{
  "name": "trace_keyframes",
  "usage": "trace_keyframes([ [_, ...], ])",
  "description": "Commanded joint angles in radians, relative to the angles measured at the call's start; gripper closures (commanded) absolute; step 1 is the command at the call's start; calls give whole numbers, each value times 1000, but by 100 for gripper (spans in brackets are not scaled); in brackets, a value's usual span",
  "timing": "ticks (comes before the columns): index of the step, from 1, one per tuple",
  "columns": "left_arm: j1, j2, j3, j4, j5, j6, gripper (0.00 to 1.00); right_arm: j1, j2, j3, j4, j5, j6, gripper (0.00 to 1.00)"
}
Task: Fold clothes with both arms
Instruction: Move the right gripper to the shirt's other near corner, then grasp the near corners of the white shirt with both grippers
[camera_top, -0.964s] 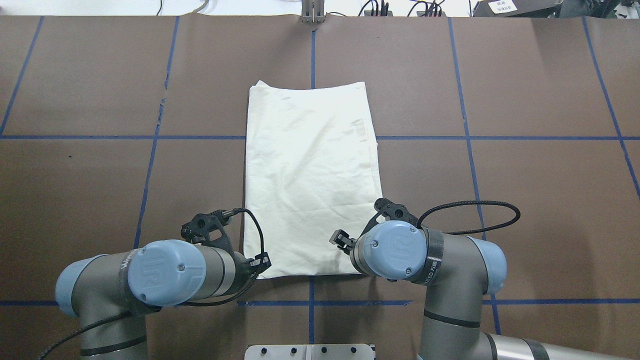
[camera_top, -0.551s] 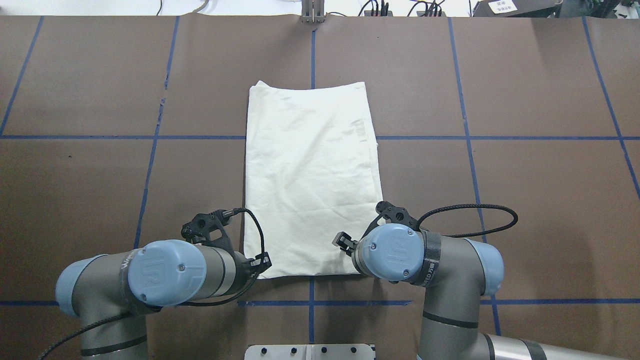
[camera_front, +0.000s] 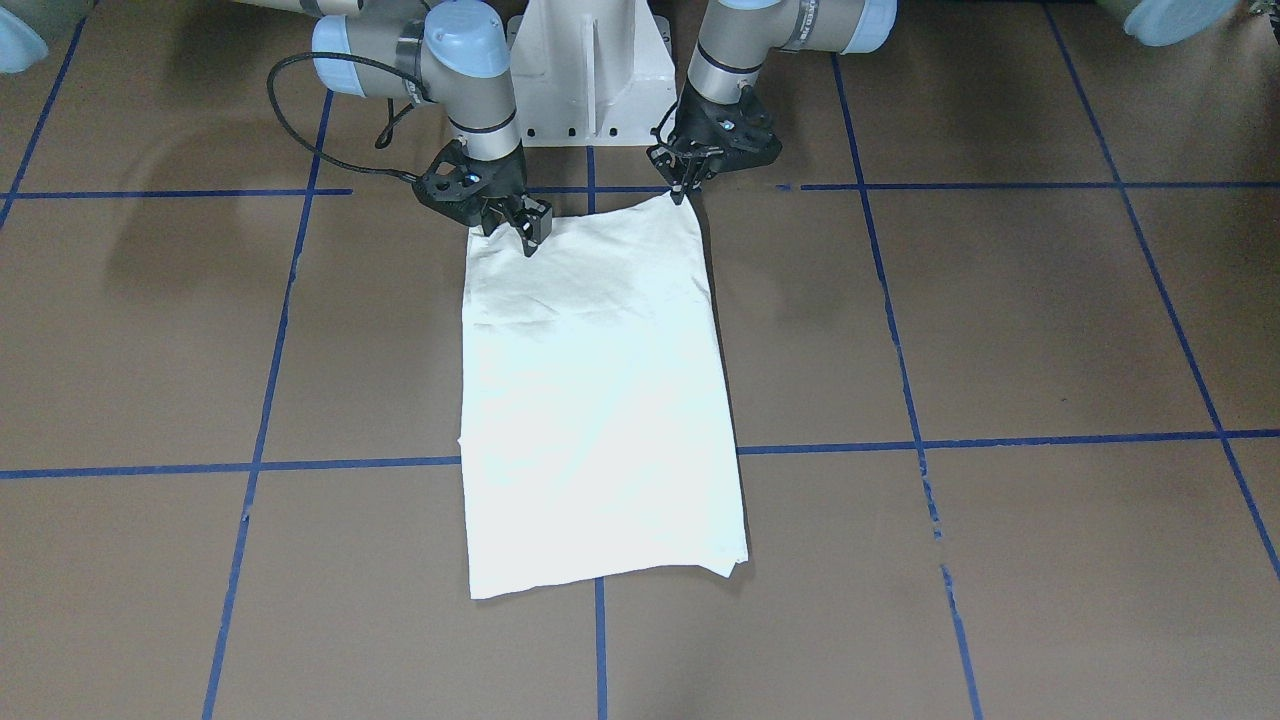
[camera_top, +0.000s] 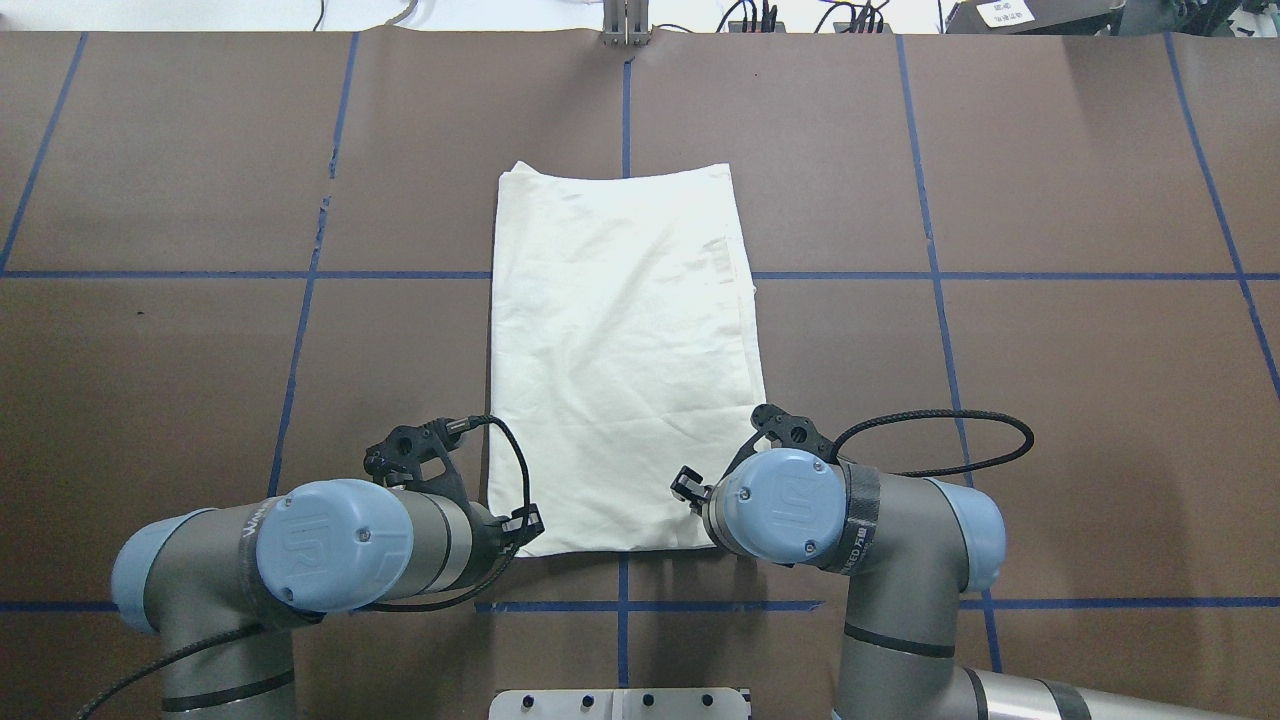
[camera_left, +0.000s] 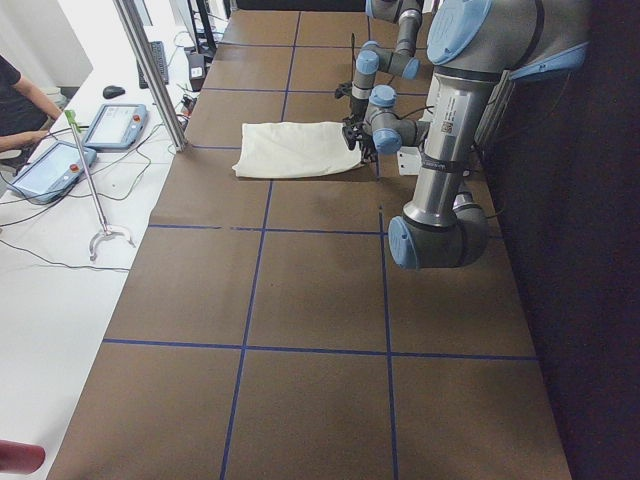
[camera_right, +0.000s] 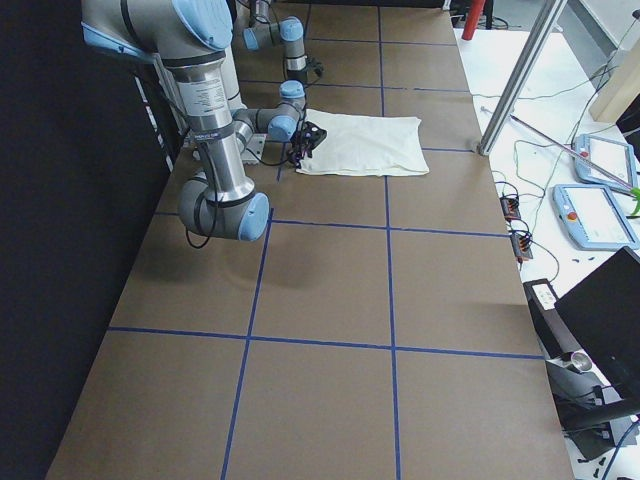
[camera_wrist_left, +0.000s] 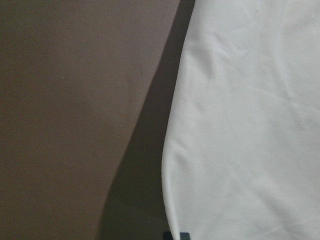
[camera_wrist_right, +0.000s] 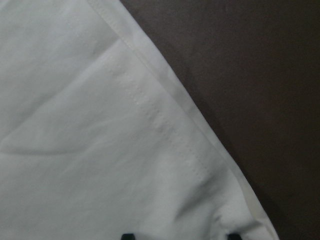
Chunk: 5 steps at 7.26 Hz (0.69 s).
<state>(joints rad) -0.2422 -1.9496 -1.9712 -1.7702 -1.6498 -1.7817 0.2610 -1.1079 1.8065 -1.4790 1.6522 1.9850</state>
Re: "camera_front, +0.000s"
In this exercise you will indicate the left gripper finger outside view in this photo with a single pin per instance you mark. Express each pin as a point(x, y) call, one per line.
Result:
point(681, 186)

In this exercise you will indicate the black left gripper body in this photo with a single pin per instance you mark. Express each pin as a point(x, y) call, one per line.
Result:
point(688, 172)

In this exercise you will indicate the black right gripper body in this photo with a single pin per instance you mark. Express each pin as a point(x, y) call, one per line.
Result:
point(507, 187)

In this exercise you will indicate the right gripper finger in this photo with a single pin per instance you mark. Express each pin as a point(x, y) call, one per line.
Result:
point(533, 220)

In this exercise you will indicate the cream long-sleeve cat shirt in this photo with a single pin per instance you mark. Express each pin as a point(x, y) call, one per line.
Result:
point(596, 435)

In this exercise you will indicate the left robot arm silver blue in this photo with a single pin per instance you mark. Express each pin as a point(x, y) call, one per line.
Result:
point(735, 38)

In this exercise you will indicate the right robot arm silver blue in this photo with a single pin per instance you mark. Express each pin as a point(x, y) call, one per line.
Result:
point(410, 54)

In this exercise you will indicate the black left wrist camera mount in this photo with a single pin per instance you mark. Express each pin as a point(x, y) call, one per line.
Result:
point(742, 132)

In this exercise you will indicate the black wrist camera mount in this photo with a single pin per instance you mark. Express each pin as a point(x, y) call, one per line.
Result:
point(742, 132)
point(456, 186)

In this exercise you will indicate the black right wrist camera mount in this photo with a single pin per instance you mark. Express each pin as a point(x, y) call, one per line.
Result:
point(456, 186)

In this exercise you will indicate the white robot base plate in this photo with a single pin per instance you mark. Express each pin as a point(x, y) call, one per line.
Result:
point(590, 73)

